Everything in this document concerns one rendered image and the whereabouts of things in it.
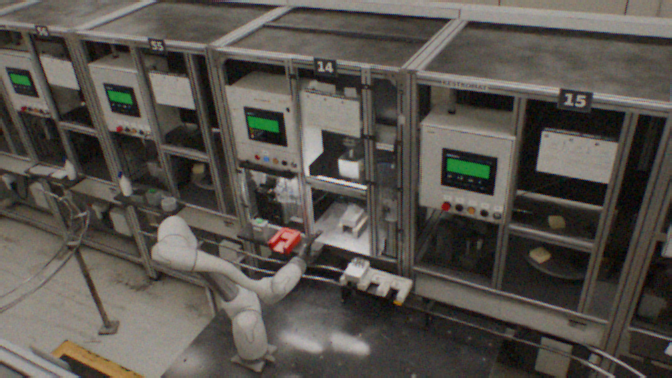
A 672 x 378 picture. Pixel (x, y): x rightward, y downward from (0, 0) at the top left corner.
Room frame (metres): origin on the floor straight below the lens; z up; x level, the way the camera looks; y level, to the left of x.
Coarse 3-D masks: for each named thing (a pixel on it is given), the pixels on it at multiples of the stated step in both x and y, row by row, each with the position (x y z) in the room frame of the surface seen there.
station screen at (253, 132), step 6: (246, 114) 2.73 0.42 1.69; (252, 114) 2.71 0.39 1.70; (258, 114) 2.69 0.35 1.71; (276, 120) 2.63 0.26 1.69; (252, 132) 2.72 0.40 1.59; (258, 132) 2.70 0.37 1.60; (264, 132) 2.68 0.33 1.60; (270, 132) 2.66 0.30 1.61; (276, 132) 2.64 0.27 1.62; (258, 138) 2.70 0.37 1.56; (264, 138) 2.68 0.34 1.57; (270, 138) 2.66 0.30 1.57; (276, 138) 2.64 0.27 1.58
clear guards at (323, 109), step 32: (320, 96) 2.53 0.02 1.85; (352, 96) 2.44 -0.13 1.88; (384, 96) 2.36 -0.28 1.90; (320, 128) 2.54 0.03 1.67; (352, 128) 2.45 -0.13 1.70; (384, 128) 2.36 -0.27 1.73; (320, 160) 2.55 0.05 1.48; (352, 160) 2.45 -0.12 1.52; (384, 160) 2.36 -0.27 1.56; (256, 192) 2.78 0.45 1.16; (288, 192) 2.67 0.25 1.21; (352, 192) 2.46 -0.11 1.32; (384, 192) 2.37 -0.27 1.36; (288, 224) 2.68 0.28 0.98; (384, 224) 2.37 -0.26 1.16; (384, 256) 2.37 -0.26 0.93
